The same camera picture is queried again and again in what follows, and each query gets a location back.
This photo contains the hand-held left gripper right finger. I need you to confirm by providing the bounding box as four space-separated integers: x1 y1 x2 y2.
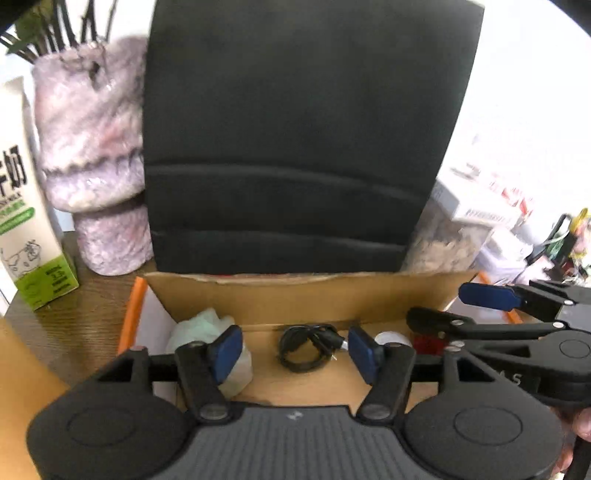
347 325 484 422

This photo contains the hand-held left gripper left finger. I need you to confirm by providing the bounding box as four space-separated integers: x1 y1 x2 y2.
95 324 244 423

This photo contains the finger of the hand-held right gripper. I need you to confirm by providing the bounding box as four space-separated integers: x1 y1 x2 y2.
458 279 591 322
406 307 566 357

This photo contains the white plastic bag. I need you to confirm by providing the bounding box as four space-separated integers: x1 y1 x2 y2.
165 308 254 397

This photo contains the black usb cable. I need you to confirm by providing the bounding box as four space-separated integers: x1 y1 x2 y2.
278 323 345 372

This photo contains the red cardboard box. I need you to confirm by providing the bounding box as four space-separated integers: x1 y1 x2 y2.
117 270 525 414

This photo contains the person's right hand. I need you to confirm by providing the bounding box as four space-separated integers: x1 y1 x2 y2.
554 406 591 480

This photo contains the small red object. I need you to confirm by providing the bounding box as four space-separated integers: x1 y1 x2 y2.
411 335 446 357

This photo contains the white round object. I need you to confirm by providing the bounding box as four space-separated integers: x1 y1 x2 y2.
375 331 411 352

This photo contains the pale purple storage box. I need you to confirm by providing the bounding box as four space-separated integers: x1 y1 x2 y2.
478 230 537 278

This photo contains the clear plastic jar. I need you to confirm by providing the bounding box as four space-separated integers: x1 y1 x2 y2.
402 203 490 274

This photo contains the white flat box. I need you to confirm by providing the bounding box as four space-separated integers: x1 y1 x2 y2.
434 178 522 229

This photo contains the black paper bag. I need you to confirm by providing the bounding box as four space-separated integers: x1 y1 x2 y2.
143 0 485 276

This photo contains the white green milk carton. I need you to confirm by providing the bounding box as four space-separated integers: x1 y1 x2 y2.
0 76 79 311

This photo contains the pink wrapped vase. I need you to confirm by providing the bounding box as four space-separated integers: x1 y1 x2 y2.
32 39 155 277

